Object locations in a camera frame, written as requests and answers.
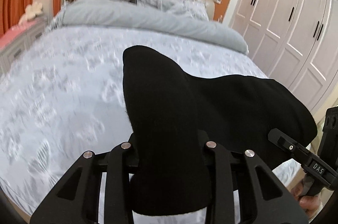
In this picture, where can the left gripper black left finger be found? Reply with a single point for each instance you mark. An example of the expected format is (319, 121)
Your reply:
(75, 197)

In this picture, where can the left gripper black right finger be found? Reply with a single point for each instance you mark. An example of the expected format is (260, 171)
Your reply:
(262, 196)

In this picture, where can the black pants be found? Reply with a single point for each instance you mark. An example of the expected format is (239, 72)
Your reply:
(167, 107)

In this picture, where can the right hand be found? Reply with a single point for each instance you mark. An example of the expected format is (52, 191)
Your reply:
(311, 205)

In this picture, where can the butterfly print bed sheet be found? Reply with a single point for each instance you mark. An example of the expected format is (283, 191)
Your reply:
(65, 95)

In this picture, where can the white wardrobe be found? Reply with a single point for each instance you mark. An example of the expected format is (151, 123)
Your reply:
(293, 42)

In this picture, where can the pink topped window bench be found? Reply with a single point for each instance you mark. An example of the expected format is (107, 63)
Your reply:
(18, 39)

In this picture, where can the grey folded duvet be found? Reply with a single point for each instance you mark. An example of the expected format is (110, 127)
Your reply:
(114, 13)

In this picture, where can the white flower shaped cushion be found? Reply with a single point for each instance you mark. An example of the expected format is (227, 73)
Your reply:
(31, 12)

